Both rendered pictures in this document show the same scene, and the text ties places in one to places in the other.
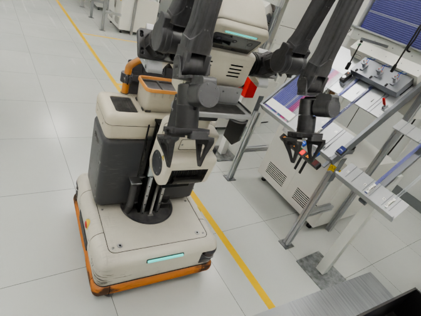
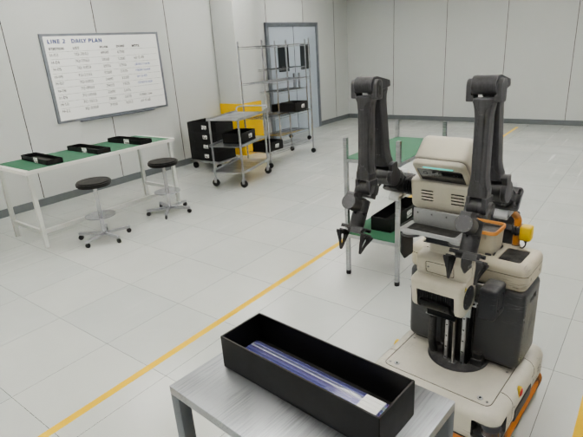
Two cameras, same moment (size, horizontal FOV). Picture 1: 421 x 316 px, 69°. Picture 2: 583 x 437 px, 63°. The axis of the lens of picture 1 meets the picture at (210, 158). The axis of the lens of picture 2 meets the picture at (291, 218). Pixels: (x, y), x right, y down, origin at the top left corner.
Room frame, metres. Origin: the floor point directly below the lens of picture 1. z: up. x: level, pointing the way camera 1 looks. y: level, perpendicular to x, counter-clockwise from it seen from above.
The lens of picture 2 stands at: (0.17, -1.55, 1.74)
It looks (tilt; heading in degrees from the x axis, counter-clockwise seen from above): 20 degrees down; 81
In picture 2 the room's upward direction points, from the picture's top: 4 degrees counter-clockwise
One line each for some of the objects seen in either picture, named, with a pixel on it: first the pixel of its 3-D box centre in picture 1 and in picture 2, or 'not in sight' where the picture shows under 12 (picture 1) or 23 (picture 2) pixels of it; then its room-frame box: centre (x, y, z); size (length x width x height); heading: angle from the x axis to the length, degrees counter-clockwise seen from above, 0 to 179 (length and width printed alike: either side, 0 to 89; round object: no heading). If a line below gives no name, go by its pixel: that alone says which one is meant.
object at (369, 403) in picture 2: not in sight; (310, 380); (0.37, -0.44, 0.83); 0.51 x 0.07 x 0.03; 128
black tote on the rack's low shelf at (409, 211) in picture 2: not in sight; (396, 213); (1.62, 1.91, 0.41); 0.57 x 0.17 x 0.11; 42
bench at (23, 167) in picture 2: not in sight; (97, 184); (-1.14, 4.07, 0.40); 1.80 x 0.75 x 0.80; 42
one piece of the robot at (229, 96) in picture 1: (208, 115); (436, 238); (1.01, 0.06, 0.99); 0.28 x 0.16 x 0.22; 128
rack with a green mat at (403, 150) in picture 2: not in sight; (396, 197); (1.62, 1.91, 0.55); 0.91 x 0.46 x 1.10; 42
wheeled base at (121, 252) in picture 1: (142, 220); (456, 374); (1.24, 0.24, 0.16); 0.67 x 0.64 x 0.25; 38
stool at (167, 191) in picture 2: not in sight; (168, 186); (-0.35, 3.95, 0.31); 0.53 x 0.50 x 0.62; 65
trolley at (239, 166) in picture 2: not in sight; (241, 144); (0.63, 5.15, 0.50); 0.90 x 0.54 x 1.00; 57
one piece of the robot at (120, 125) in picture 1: (153, 148); (469, 290); (1.31, 0.29, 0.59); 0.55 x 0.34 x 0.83; 128
